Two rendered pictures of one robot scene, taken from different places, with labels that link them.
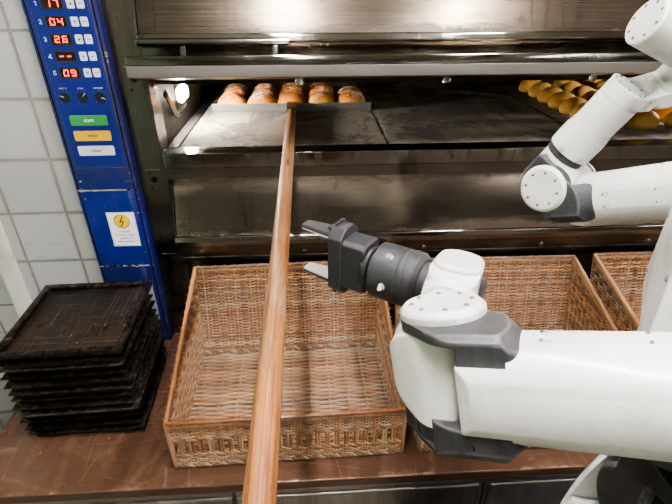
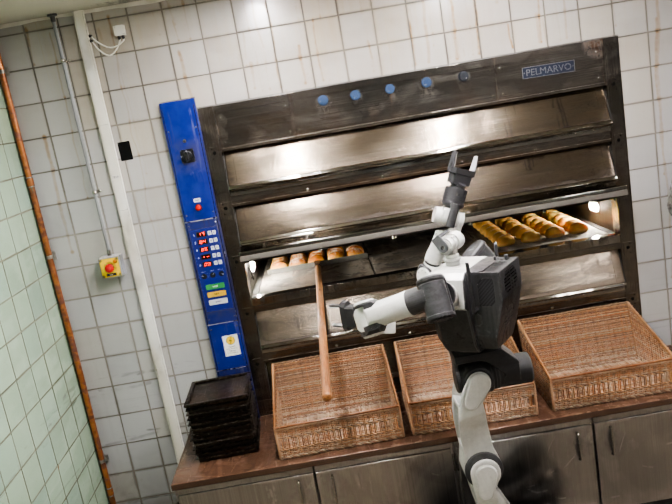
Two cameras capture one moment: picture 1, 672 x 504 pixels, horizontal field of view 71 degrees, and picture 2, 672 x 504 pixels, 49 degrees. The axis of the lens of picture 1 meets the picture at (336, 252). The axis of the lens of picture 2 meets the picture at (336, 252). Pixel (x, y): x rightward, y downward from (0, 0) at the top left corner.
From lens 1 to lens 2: 2.22 m
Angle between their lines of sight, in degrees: 18
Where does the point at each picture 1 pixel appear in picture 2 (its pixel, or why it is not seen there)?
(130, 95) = (234, 270)
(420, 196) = not seen: hidden behind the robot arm
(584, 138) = (432, 255)
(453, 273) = not seen: hidden behind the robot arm
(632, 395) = (392, 302)
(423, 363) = (359, 314)
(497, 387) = (371, 310)
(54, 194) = (192, 330)
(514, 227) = not seen: hidden behind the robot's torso
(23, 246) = (172, 365)
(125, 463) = (252, 463)
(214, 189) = (280, 315)
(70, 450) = (220, 463)
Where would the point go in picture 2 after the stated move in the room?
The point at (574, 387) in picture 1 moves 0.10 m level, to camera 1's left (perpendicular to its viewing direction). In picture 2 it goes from (383, 304) to (354, 309)
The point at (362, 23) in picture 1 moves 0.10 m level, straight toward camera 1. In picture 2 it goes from (347, 217) to (346, 221)
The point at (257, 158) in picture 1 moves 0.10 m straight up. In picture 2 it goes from (302, 293) to (299, 273)
